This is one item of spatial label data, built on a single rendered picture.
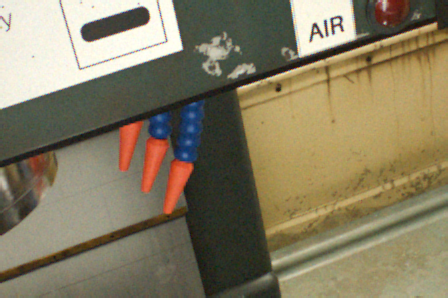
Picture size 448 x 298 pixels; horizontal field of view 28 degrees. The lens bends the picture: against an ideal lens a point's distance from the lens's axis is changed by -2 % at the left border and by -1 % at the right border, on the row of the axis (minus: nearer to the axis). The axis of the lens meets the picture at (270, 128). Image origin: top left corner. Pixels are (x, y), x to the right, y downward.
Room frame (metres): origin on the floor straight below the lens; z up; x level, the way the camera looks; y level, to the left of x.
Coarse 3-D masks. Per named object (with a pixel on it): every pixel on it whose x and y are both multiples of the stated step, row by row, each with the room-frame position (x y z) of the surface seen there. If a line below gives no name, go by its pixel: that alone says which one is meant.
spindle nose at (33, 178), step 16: (32, 160) 0.49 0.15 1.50; (48, 160) 0.51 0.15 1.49; (0, 176) 0.46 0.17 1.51; (16, 176) 0.47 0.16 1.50; (32, 176) 0.48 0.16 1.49; (48, 176) 0.50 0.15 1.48; (0, 192) 0.46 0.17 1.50; (16, 192) 0.47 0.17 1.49; (32, 192) 0.48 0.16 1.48; (48, 192) 0.50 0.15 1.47; (0, 208) 0.46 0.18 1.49; (16, 208) 0.47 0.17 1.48; (32, 208) 0.48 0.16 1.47; (0, 224) 0.46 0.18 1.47; (16, 224) 0.47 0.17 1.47
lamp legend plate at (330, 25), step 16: (304, 0) 0.38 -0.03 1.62; (320, 0) 0.38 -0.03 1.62; (336, 0) 0.39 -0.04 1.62; (304, 16) 0.38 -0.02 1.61; (320, 16) 0.38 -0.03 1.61; (336, 16) 0.38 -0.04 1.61; (352, 16) 0.39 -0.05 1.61; (304, 32) 0.38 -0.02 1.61; (320, 32) 0.38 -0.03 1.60; (336, 32) 0.38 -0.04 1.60; (352, 32) 0.39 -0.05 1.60; (304, 48) 0.38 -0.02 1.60; (320, 48) 0.38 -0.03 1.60
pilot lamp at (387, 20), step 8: (384, 0) 0.39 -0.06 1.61; (392, 0) 0.39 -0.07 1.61; (400, 0) 0.39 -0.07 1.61; (408, 0) 0.39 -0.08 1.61; (376, 8) 0.39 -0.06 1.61; (384, 8) 0.39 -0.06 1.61; (392, 8) 0.39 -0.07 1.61; (400, 8) 0.39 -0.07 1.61; (408, 8) 0.39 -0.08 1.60; (376, 16) 0.39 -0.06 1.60; (384, 16) 0.39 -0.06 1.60; (392, 16) 0.39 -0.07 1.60; (400, 16) 0.39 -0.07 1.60; (384, 24) 0.39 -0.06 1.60; (392, 24) 0.39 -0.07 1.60
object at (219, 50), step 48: (192, 0) 0.37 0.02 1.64; (240, 0) 0.37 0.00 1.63; (288, 0) 0.38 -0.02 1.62; (432, 0) 0.40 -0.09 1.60; (192, 48) 0.37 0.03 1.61; (240, 48) 0.37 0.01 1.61; (288, 48) 0.38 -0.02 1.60; (336, 48) 0.39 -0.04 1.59; (48, 96) 0.35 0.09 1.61; (96, 96) 0.35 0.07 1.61; (144, 96) 0.36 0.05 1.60; (192, 96) 0.37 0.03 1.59; (0, 144) 0.34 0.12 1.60; (48, 144) 0.35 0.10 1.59
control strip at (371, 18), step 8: (368, 0) 0.39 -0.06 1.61; (376, 0) 0.39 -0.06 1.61; (440, 0) 0.40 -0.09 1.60; (368, 8) 0.39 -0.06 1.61; (440, 8) 0.40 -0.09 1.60; (368, 16) 0.39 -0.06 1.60; (408, 16) 0.39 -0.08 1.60; (440, 16) 0.40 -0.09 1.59; (376, 24) 0.39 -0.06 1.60; (400, 24) 0.39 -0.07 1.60; (440, 24) 0.40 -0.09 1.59; (384, 32) 0.39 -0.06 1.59; (392, 32) 0.39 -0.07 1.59
